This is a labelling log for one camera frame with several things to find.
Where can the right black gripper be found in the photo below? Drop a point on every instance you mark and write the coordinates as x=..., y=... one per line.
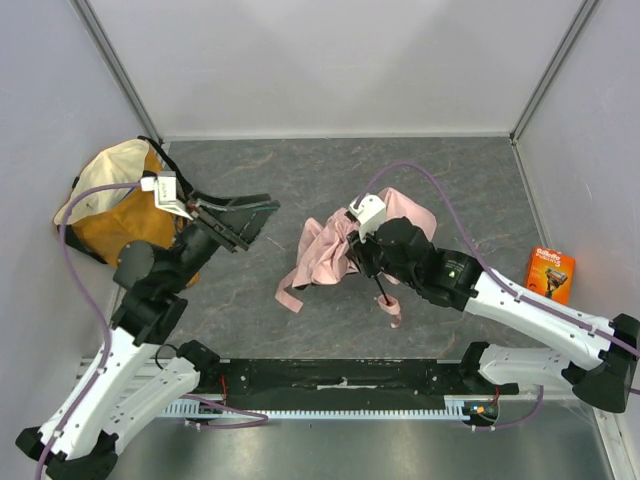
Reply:
x=365, y=255

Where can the light blue cable duct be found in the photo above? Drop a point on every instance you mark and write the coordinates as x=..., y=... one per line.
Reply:
x=450, y=410

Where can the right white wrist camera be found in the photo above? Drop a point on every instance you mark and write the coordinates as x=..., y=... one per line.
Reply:
x=369, y=214

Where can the orange razor box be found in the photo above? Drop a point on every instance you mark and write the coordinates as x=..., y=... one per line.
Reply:
x=550, y=273

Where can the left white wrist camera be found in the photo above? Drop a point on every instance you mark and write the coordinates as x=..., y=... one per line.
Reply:
x=164, y=187

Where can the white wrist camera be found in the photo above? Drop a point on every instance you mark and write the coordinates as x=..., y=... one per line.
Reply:
x=369, y=214
x=164, y=187

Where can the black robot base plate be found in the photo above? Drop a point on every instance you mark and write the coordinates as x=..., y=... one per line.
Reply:
x=341, y=383

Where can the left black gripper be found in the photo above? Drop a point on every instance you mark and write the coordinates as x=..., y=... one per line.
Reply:
x=218, y=228

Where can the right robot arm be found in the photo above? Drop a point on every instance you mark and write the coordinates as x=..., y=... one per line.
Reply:
x=593, y=357

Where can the yellow tote bag black handles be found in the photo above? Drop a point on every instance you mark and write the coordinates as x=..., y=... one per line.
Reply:
x=101, y=224

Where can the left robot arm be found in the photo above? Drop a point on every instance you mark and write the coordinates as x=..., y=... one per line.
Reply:
x=89, y=431

